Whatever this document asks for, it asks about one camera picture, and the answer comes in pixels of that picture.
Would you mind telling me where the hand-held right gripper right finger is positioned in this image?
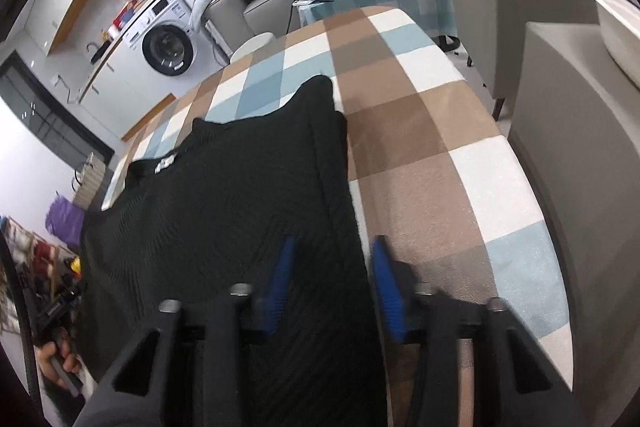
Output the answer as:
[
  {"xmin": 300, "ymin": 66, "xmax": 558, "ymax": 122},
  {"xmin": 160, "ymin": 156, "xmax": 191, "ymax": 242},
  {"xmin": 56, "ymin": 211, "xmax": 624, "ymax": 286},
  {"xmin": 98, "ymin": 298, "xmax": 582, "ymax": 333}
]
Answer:
[{"xmin": 372, "ymin": 234, "xmax": 586, "ymax": 427}]

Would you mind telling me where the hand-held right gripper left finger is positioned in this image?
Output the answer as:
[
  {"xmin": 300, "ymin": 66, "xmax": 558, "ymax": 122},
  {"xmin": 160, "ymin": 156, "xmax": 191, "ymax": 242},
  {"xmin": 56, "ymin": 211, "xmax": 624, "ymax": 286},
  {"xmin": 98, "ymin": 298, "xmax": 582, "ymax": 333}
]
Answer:
[{"xmin": 75, "ymin": 234, "xmax": 298, "ymax": 427}]

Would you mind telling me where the black knit sweater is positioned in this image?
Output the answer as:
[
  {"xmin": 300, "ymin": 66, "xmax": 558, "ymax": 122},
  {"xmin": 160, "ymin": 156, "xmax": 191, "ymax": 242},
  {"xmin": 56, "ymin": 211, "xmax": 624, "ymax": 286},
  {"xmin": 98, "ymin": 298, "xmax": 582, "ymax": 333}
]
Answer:
[{"xmin": 75, "ymin": 74, "xmax": 391, "ymax": 427}]

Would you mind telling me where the person's left hand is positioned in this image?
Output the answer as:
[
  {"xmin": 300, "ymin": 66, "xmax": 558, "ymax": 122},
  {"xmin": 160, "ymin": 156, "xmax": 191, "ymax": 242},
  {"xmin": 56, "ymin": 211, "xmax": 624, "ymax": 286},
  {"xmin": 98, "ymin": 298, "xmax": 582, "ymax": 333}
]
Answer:
[{"xmin": 35, "ymin": 327, "xmax": 83, "ymax": 390}]

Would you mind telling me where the wooden shoe rack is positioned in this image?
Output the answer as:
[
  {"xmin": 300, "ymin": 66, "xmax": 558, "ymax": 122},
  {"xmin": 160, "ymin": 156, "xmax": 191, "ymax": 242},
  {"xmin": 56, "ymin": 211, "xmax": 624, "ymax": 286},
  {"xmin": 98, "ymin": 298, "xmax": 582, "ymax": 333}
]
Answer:
[{"xmin": 0, "ymin": 217, "xmax": 81, "ymax": 308}]

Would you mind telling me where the purple bag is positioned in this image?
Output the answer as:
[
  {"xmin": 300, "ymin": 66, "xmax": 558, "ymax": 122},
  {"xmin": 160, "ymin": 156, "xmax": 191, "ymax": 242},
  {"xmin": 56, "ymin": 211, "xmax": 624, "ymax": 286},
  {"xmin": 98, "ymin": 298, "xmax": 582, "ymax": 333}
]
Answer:
[{"xmin": 45, "ymin": 192, "xmax": 83, "ymax": 253}]

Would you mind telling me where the woven basket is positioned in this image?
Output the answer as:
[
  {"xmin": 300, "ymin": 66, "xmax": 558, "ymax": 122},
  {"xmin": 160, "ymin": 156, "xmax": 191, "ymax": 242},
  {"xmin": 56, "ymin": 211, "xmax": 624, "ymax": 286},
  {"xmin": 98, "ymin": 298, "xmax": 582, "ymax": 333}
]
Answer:
[{"xmin": 74, "ymin": 152, "xmax": 108, "ymax": 208}]

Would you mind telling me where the checked tablecloth table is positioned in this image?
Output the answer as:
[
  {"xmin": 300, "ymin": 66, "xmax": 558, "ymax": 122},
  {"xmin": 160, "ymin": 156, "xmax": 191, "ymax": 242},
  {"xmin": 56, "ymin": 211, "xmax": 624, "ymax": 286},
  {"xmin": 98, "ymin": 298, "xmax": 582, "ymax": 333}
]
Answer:
[{"xmin": 100, "ymin": 6, "xmax": 573, "ymax": 427}]

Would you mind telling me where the dark glass door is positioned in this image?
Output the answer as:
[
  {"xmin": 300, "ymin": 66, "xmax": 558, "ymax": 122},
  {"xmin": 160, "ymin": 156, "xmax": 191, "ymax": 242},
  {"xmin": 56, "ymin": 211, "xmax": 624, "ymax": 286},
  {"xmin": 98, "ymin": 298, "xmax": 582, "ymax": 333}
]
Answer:
[{"xmin": 0, "ymin": 51, "xmax": 115, "ymax": 168}]

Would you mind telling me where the large grey cabinet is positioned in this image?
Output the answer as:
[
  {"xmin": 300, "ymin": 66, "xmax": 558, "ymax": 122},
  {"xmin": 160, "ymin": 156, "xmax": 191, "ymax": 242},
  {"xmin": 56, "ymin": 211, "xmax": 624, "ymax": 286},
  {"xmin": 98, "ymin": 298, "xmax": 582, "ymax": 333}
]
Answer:
[{"xmin": 507, "ymin": 22, "xmax": 640, "ymax": 408}]

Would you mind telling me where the white kitchen base cabinet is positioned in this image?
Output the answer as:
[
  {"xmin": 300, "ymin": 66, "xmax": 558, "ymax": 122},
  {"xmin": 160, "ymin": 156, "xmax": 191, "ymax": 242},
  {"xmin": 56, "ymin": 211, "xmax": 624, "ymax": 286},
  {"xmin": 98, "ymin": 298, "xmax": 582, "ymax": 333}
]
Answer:
[{"xmin": 47, "ymin": 32, "xmax": 166, "ymax": 138}]

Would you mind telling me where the white round stool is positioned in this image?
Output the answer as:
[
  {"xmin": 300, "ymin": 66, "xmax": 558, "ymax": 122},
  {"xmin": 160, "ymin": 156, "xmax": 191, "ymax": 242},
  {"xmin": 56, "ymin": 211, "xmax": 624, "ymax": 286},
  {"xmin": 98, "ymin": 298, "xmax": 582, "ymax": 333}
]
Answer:
[{"xmin": 231, "ymin": 32, "xmax": 277, "ymax": 62}]

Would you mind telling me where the white washing machine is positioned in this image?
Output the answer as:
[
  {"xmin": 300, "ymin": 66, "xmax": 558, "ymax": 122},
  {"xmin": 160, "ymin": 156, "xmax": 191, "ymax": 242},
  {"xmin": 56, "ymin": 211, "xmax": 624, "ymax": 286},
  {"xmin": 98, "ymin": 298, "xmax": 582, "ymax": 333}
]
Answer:
[{"xmin": 122, "ymin": 0, "xmax": 206, "ymax": 78}]

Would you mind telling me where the checkered side table cloth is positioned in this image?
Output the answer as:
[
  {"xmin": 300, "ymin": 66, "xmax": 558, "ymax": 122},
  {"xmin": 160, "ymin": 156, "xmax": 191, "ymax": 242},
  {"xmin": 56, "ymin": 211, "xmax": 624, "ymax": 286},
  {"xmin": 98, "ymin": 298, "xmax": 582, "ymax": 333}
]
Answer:
[{"xmin": 292, "ymin": 0, "xmax": 458, "ymax": 52}]

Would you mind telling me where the low grey cabinet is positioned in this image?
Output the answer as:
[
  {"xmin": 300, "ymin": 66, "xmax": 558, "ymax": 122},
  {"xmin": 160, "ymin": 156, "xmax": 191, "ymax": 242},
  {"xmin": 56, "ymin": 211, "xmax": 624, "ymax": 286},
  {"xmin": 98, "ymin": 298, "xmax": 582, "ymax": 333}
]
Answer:
[{"xmin": 440, "ymin": 0, "xmax": 616, "ymax": 120}]

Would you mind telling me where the red box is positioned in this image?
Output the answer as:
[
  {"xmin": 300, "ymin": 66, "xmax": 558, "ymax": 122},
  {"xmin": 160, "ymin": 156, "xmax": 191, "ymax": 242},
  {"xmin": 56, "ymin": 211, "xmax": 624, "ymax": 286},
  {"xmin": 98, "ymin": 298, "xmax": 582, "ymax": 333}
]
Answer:
[{"xmin": 114, "ymin": 2, "xmax": 138, "ymax": 30}]

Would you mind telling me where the white bowl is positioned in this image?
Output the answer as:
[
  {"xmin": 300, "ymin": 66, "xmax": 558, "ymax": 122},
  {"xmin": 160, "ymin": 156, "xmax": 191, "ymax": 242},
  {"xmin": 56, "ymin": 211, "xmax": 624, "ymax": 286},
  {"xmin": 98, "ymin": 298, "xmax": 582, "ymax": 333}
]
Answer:
[{"xmin": 582, "ymin": 0, "xmax": 640, "ymax": 90}]

